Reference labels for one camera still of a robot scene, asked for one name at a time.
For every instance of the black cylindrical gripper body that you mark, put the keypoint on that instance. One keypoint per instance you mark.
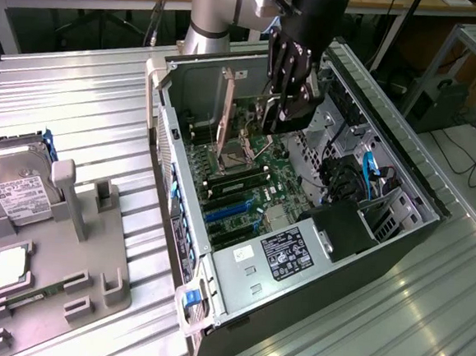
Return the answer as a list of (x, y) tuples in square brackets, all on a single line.
[(317, 15)]

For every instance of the graphics card with metal bracket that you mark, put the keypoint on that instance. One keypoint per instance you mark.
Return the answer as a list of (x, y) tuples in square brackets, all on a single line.
[(226, 115)]

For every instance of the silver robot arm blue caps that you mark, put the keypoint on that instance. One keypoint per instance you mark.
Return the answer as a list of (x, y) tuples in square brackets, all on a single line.
[(213, 15)]

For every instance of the silver metal disk bay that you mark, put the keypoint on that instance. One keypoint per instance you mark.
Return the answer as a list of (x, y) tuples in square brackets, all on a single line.
[(322, 151)]

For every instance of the metal socket cover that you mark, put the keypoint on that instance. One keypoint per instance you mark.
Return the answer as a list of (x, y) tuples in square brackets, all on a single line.
[(257, 144)]

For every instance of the green motherboard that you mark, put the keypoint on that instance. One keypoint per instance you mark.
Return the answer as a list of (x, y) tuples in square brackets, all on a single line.
[(279, 177)]

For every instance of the thin socket locking lever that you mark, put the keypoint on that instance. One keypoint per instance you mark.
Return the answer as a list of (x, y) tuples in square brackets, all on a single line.
[(211, 136)]

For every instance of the CPU socket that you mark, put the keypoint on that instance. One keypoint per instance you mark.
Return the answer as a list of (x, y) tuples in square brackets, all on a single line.
[(235, 161)]

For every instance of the black RAM slot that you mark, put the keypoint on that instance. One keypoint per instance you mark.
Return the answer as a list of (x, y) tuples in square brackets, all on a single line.
[(200, 129), (202, 138)]

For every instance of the green RAM stick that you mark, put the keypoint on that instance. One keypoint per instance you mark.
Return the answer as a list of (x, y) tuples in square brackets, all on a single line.
[(35, 296), (237, 185)]

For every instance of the black equipment box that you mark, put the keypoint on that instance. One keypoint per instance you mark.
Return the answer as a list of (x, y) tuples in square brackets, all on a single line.
[(437, 103)]

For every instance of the silver chipset heatsink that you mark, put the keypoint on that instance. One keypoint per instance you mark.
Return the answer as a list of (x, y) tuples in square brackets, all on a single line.
[(280, 219)]

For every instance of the black plastic air shroud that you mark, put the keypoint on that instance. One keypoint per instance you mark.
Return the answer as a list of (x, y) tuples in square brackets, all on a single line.
[(341, 231)]

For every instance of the blue expansion slot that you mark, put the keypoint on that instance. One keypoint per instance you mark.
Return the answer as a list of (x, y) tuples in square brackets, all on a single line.
[(227, 212)]

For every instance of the black expansion slot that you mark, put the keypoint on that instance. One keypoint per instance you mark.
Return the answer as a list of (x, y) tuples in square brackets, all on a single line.
[(235, 237), (232, 228)]

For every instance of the black chair base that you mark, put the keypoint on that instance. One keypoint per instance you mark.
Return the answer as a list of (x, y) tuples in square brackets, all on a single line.
[(106, 21)]

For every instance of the silver power supply with label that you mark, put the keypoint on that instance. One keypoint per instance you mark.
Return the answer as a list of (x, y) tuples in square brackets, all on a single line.
[(246, 277)]

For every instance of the open black PC case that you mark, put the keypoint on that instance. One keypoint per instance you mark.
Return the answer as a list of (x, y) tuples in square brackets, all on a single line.
[(335, 301)]

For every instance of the blue case release latch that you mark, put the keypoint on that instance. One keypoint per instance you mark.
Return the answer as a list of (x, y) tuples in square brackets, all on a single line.
[(190, 298)]

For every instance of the hard disk with blue carrier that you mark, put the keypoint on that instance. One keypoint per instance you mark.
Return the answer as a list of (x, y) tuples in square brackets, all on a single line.
[(15, 185)]

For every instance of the grey plastic parts rack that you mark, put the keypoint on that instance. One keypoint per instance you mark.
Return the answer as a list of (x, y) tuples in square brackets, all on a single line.
[(50, 254)]

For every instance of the silver CPU chip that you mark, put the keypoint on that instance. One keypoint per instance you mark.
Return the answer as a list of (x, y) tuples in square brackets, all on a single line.
[(8, 265)]

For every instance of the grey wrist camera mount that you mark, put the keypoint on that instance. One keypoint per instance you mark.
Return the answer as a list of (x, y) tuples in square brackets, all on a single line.
[(268, 1)]

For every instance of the black chassis intrusion switch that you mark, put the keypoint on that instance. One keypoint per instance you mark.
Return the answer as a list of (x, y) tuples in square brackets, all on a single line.
[(175, 133)]

